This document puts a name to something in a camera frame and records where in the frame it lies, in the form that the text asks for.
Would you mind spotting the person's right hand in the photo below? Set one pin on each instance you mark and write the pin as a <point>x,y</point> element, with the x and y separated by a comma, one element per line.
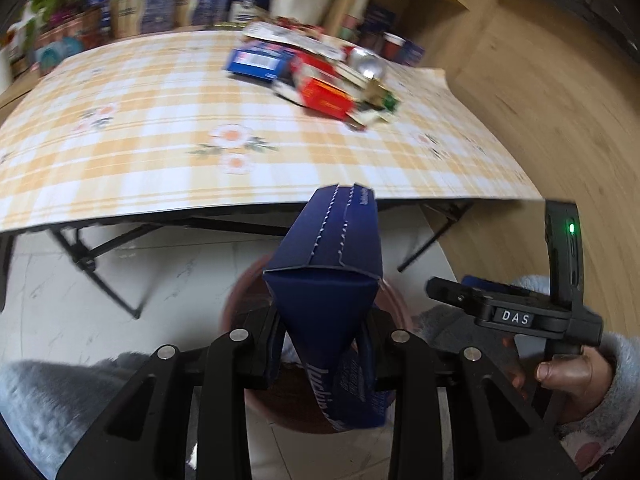
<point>575,375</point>

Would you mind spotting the brown round bin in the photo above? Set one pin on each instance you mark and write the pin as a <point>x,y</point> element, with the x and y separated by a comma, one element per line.
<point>295,405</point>

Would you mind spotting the silver foil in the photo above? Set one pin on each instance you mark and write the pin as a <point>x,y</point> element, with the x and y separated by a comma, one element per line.
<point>367,65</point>

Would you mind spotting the long white printed card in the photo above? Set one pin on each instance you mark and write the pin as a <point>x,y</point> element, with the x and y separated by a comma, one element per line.
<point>280,32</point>

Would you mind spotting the white flower pot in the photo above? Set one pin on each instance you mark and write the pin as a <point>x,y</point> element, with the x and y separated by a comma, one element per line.
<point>300,5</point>

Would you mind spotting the dark blue carton box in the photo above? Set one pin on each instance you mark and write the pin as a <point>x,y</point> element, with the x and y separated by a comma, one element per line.
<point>325,270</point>

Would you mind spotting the red white carton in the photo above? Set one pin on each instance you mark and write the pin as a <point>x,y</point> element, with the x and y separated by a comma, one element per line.
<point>312,67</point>

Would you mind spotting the person's grey clothed leg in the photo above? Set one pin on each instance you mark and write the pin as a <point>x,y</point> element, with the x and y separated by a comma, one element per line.
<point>50,400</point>

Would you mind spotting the pastel paper cup stack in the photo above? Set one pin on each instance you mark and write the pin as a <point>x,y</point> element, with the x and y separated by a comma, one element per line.
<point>357,15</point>

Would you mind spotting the blue white box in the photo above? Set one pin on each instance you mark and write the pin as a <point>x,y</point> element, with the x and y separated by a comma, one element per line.
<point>255,62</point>

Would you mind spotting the checked floral tablecloth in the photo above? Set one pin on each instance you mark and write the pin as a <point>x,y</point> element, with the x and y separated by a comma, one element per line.
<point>150,135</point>

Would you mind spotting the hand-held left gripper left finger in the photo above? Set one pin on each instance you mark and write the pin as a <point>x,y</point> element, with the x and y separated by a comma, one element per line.
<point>250,355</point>

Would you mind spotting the small blue box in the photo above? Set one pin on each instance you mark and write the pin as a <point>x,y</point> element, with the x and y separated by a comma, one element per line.
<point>412,52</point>

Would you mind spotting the red carton box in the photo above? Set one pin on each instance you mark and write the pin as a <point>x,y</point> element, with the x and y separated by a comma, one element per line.
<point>322,96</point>

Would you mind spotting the green gold wrapper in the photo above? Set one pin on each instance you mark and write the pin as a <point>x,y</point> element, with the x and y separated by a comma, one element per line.
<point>382,97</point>

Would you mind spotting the black folding table frame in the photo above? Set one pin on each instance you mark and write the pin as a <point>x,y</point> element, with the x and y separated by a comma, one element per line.
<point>225,226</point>

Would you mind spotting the person's right forearm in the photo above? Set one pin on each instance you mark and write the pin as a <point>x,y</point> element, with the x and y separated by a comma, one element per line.
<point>615,410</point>

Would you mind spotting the stack of blue gold boxes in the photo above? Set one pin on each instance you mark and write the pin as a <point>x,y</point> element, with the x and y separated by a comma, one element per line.
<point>160,10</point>

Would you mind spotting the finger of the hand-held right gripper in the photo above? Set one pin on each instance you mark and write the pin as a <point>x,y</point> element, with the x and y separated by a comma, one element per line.
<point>450,292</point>

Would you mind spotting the red paper cup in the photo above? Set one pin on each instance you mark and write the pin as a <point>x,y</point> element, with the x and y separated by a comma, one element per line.
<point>393,47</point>

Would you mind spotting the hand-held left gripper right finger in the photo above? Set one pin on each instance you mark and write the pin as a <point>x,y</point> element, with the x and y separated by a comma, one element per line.
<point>400,360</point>

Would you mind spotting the teal patterned basket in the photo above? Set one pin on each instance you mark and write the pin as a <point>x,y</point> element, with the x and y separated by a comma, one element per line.
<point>60,52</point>

